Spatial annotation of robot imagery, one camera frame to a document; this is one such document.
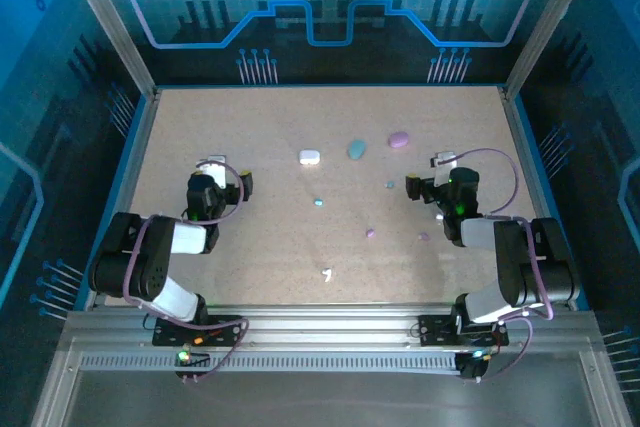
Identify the pinkish purple charging case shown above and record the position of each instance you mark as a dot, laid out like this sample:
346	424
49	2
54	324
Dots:
399	139

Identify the light blue charging case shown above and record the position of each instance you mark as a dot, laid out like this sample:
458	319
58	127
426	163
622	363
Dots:
357	149

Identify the white charging case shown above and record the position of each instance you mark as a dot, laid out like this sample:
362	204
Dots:
309	157

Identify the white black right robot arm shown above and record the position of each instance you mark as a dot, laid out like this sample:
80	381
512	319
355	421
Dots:
507	267

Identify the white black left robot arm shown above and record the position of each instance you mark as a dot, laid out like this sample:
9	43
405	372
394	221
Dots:
112	267

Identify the small circuit board with LED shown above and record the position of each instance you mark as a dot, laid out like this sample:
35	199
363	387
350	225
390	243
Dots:
472	367
192	364

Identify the grey metal shelf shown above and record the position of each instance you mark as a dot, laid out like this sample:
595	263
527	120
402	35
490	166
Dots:
325	402

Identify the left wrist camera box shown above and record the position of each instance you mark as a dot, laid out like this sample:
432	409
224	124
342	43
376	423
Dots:
216	172

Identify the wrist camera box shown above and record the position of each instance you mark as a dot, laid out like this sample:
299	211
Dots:
216	172
445	167

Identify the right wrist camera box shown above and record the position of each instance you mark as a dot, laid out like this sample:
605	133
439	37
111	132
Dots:
445	167

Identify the aluminium side rail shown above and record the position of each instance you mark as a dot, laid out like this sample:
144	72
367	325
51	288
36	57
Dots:
523	147
129	187

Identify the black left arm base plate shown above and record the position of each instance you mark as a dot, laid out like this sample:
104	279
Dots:
230	331

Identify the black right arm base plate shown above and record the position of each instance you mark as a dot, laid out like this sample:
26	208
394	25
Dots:
432	329

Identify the aluminium mounting rail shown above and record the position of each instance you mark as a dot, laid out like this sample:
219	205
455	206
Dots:
325	327

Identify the aluminium frame post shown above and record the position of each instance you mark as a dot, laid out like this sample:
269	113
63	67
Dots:
550	22
107	22

